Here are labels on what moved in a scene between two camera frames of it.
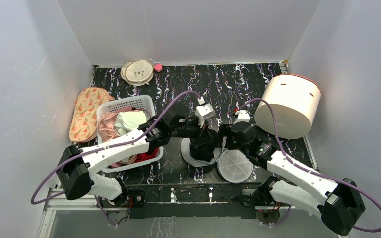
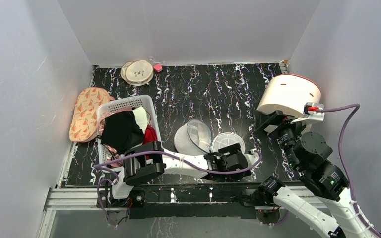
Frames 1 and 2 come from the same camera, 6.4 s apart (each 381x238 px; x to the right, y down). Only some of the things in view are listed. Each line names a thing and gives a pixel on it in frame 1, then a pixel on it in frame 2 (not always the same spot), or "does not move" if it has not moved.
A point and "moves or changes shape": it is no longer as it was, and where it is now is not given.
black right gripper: x=227 y=138 -> x=272 y=121
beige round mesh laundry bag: x=137 y=73 does not move
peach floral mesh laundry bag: x=83 y=128 does not move
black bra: x=203 y=147 -> x=121 y=131
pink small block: x=158 y=68 does not move
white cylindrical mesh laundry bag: x=232 y=165 moves or changes shape
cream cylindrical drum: x=296 y=99 does not move
